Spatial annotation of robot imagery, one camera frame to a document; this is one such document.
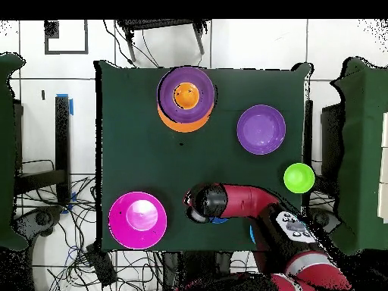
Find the purple shallow bowl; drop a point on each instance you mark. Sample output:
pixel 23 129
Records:
pixel 185 116
pixel 261 129

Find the dark green tablecloth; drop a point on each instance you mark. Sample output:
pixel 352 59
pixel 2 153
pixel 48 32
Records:
pixel 182 166

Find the small green bowl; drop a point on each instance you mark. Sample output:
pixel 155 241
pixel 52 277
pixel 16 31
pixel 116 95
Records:
pixel 299 178

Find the large pink bowl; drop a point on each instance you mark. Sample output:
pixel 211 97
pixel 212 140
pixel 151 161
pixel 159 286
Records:
pixel 138 224

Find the green cloth side table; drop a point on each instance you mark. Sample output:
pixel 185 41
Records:
pixel 6 136
pixel 363 136

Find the large orange bowl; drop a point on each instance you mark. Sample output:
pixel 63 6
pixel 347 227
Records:
pixel 185 127

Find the small dark blue bowl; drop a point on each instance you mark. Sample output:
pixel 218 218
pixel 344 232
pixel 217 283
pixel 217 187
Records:
pixel 219 220

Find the blue tape strip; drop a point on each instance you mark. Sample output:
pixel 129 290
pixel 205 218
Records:
pixel 71 106

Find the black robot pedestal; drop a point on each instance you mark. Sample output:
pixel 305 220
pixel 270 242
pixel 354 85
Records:
pixel 197 266

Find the small black floor marker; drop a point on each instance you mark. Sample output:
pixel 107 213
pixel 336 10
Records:
pixel 43 95

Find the black power strip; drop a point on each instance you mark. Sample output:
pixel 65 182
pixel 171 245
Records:
pixel 104 272

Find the black square floor frame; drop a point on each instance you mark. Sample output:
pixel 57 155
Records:
pixel 46 42

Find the orange cup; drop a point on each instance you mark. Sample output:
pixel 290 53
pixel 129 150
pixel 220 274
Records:
pixel 186 96

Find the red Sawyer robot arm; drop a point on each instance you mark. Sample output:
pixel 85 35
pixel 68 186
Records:
pixel 248 200

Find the black stool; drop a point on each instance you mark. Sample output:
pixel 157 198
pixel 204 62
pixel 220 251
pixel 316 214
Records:
pixel 157 23

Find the black stand frame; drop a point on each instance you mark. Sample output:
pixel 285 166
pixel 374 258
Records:
pixel 62 136

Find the grey chair base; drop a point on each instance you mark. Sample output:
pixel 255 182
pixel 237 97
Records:
pixel 39 219

